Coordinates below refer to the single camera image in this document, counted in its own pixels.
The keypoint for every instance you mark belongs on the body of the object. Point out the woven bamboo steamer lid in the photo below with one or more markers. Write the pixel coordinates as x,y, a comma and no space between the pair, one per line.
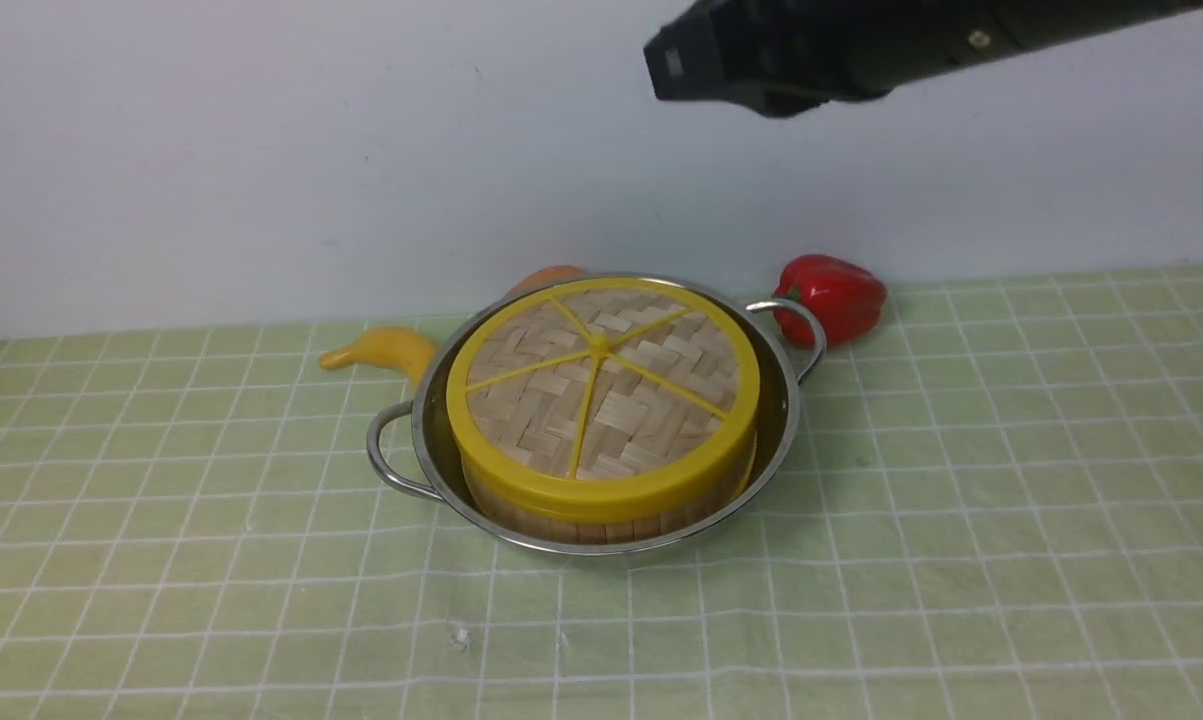
602,378

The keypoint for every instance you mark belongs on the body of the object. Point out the green checkered tablecloth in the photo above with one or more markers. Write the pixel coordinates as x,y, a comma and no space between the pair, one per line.
993,509

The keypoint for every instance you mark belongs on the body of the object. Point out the yellow banana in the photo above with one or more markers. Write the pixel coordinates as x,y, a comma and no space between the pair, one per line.
402,350

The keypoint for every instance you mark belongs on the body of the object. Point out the bamboo steamer basket yellow rim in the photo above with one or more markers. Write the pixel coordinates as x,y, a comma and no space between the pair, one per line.
613,511

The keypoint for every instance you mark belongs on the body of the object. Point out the stainless steel two-handled pot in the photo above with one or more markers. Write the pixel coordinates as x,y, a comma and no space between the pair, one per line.
412,449

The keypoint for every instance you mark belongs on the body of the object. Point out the orange round fruit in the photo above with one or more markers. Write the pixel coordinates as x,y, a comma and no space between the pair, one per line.
542,277

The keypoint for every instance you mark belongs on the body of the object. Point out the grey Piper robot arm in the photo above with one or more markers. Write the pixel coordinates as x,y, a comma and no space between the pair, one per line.
1030,26

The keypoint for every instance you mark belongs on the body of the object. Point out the red bell pepper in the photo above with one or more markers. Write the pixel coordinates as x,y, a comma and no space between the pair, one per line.
847,299

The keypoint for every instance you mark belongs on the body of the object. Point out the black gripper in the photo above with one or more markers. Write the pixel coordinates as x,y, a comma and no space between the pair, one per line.
780,59

